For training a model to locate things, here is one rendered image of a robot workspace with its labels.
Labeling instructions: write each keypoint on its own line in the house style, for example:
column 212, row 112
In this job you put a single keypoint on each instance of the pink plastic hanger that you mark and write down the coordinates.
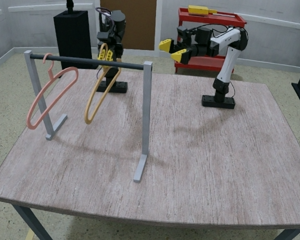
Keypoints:
column 52, row 79

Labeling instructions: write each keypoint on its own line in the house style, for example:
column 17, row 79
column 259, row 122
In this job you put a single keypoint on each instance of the tan clothes hanger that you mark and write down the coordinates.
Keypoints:
column 105, row 70

